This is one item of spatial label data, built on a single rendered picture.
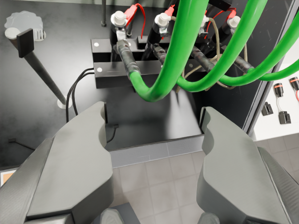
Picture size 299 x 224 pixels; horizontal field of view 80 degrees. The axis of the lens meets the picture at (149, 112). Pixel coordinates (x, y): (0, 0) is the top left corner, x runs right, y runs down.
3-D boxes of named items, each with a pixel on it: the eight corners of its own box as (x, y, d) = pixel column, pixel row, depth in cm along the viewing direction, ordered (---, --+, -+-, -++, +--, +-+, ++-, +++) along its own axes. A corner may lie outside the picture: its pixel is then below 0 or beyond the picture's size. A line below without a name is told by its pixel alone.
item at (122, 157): (6, 183, 48) (-38, 198, 33) (6, 167, 49) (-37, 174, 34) (205, 146, 66) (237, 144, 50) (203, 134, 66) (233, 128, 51)
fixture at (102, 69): (96, 96, 55) (94, 77, 41) (93, 66, 57) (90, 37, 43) (194, 88, 65) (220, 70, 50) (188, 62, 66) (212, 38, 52)
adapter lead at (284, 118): (285, 124, 53) (292, 123, 51) (280, 124, 52) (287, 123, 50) (277, 85, 55) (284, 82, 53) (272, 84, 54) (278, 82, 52)
